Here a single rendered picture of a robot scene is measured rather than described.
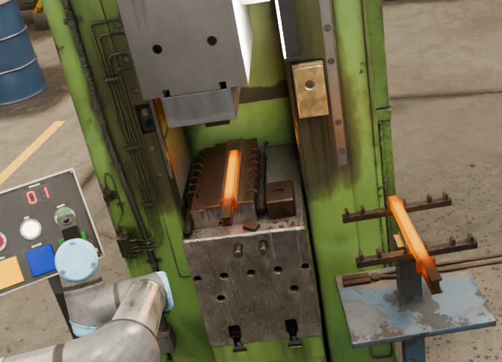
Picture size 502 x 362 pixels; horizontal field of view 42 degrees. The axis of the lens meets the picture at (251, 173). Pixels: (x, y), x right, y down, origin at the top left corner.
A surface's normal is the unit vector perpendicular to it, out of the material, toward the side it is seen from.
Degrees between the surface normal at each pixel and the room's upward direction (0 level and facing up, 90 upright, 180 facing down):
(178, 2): 90
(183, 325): 90
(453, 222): 0
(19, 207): 60
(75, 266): 55
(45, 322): 0
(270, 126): 90
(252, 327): 90
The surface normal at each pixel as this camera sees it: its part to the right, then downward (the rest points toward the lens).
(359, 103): -0.04, 0.50
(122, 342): 0.45, -0.76
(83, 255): 0.22, -0.17
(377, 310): -0.17, -0.85
